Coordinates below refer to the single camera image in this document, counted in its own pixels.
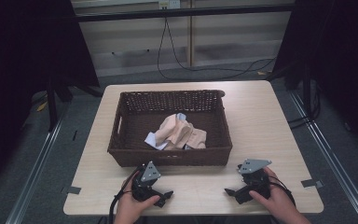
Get black curtain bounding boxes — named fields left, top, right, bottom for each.
left=0, top=0, right=101, bottom=197
left=265, top=0, right=358, bottom=158

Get beige cloth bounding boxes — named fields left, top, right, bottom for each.
left=153, top=113, right=208, bottom=151

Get white and blue cloth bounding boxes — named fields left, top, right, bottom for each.
left=144, top=112, right=188, bottom=151

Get black floor cables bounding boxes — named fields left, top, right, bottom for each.
left=287, top=78, right=323, bottom=131

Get brown wicker basket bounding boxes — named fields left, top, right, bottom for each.
left=106, top=89, right=233, bottom=168

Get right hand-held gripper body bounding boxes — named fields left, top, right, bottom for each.
left=233, top=159, right=273, bottom=205

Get right hand-held gripper cable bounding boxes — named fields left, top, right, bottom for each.
left=268, top=175, right=296, bottom=208

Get person's right hand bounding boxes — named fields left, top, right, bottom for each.
left=248, top=166, right=309, bottom=222

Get black metal stand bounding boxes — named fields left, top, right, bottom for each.
left=44, top=76, right=74, bottom=133

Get metal floor rail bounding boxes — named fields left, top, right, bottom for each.
left=5, top=101, right=73, bottom=224
left=288, top=90, right=358, bottom=224

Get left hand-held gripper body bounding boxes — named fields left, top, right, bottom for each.
left=131, top=161, right=166, bottom=203

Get white power outlet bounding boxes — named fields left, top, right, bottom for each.
left=158, top=0, right=182, bottom=10

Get black horizontal metal bar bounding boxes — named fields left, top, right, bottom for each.
left=74, top=3, right=296, bottom=23

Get person's left hand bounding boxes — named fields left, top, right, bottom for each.
left=114, top=178, right=162, bottom=224

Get left hand-held gripper cable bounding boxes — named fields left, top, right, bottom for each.
left=107, top=166, right=145, bottom=224

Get long black wall cable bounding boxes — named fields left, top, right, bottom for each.
left=156, top=17, right=277, bottom=81

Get grey tape piece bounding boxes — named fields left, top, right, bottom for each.
left=61, top=185, right=82, bottom=196
left=300, top=178, right=324, bottom=189

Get hand-held gripper cable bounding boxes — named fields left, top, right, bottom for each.
left=107, top=166, right=145, bottom=224
left=268, top=175, right=296, bottom=208

